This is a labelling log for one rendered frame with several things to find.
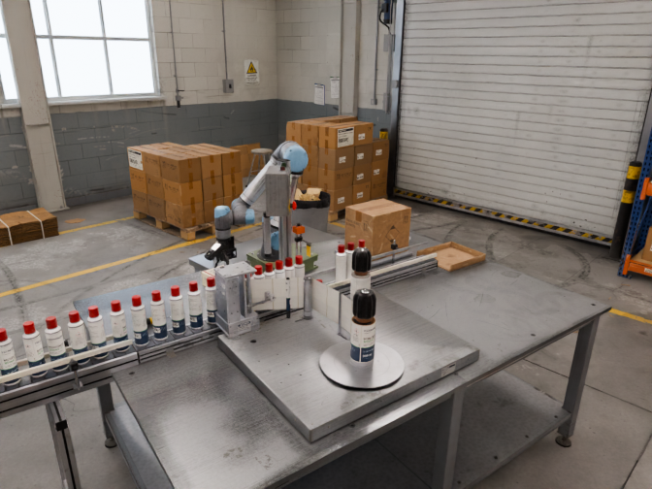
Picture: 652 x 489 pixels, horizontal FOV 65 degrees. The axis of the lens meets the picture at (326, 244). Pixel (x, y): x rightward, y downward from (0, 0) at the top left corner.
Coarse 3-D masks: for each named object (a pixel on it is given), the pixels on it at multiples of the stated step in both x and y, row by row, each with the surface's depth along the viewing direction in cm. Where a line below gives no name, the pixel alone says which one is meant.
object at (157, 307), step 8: (152, 296) 195; (160, 296) 196; (152, 304) 195; (160, 304) 196; (152, 312) 197; (160, 312) 197; (152, 320) 198; (160, 320) 198; (160, 328) 199; (160, 336) 200
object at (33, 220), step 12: (0, 216) 568; (12, 216) 571; (24, 216) 569; (36, 216) 570; (48, 216) 570; (0, 228) 530; (12, 228) 538; (24, 228) 547; (36, 228) 555; (48, 228) 562; (0, 240) 534; (12, 240) 541; (24, 240) 550
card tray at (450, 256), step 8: (424, 248) 302; (432, 248) 306; (440, 248) 311; (448, 248) 313; (456, 248) 313; (464, 248) 308; (472, 248) 303; (440, 256) 301; (448, 256) 301; (456, 256) 301; (464, 256) 301; (472, 256) 301; (480, 256) 294; (440, 264) 290; (448, 264) 290; (456, 264) 282; (464, 264) 286; (472, 264) 291
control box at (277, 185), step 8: (272, 168) 224; (288, 168) 226; (272, 176) 214; (280, 176) 214; (288, 176) 215; (272, 184) 216; (280, 184) 216; (288, 184) 216; (272, 192) 217; (280, 192) 217; (288, 192) 218; (272, 200) 218; (280, 200) 218; (288, 200) 219; (272, 208) 219; (280, 208) 219; (288, 208) 220
